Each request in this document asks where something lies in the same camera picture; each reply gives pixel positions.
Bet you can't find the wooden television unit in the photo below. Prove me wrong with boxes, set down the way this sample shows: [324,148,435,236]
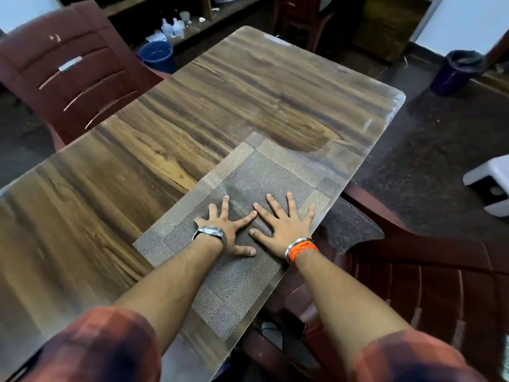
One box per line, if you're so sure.
[57,0,275,48]

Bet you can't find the orange thread bracelet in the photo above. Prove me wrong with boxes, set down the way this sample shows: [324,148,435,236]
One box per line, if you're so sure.
[288,240,320,267]

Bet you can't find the blue plastic bucket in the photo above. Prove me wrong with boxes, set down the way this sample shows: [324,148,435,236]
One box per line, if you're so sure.
[137,40,178,75]

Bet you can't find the orange plaid shirt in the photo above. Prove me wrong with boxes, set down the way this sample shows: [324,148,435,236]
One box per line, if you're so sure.
[20,306,490,382]

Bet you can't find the dark blue trash bin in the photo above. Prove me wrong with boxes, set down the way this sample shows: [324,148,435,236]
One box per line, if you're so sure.
[429,49,486,97]

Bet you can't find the silver wristwatch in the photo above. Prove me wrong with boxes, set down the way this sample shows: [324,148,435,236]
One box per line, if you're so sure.
[192,225,227,251]

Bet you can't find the wooden table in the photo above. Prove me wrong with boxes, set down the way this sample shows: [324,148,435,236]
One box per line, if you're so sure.
[0,25,406,382]

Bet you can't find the grey woven placemat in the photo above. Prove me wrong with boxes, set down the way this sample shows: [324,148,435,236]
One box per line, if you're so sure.
[133,132,343,342]

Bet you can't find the maroon plastic chair green label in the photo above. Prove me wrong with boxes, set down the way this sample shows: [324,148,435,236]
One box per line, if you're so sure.
[238,183,509,382]

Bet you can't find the person's right forearm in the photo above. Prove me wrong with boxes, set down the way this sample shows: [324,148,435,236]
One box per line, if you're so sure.
[296,250,413,370]

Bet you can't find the silver bangle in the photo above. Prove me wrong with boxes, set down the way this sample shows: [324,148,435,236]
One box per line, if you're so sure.
[284,237,314,261]

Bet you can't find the person's right hand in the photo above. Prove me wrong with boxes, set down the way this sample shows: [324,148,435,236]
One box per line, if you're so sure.
[249,192,315,259]

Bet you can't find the person's left hand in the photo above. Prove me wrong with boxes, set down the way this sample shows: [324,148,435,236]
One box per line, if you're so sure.
[194,195,258,258]

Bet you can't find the white sock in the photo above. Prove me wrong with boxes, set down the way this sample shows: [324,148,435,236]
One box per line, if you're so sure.
[260,322,284,351]

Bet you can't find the wooden shoe cabinet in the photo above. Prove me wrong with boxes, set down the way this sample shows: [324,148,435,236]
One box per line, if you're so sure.
[471,31,509,96]

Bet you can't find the white plastic stool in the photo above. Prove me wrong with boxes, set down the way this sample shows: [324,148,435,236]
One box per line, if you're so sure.
[462,154,509,218]

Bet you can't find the olive storage box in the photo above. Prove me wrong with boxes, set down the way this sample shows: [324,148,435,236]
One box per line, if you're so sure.
[354,0,432,64]

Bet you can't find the person's left forearm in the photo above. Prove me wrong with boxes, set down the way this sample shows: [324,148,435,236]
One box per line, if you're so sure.
[113,236,223,354]

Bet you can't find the maroon plastic chair white marks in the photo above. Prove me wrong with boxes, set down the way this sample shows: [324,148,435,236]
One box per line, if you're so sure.
[0,0,172,152]

